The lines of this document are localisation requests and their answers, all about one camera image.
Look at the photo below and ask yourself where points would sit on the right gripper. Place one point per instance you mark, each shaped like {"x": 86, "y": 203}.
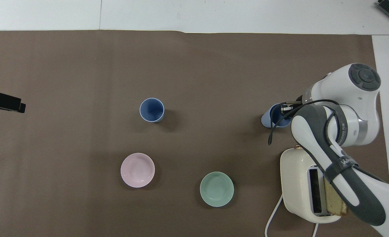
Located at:
{"x": 297, "y": 100}

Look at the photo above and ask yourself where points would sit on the blue cup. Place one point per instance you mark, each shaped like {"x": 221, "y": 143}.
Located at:
{"x": 266, "y": 120}
{"x": 152, "y": 110}

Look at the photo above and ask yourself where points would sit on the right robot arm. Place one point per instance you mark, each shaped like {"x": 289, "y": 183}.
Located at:
{"x": 352, "y": 89}

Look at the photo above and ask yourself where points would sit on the cream toaster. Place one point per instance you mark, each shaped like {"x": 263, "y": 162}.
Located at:
{"x": 294, "y": 179}

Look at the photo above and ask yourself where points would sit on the bread slice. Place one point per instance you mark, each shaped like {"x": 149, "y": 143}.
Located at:
{"x": 334, "y": 201}

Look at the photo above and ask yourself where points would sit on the green bowl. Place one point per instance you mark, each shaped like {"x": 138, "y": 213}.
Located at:
{"x": 216, "y": 189}

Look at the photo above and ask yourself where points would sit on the pink bowl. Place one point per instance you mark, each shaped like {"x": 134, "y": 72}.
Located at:
{"x": 137, "y": 170}

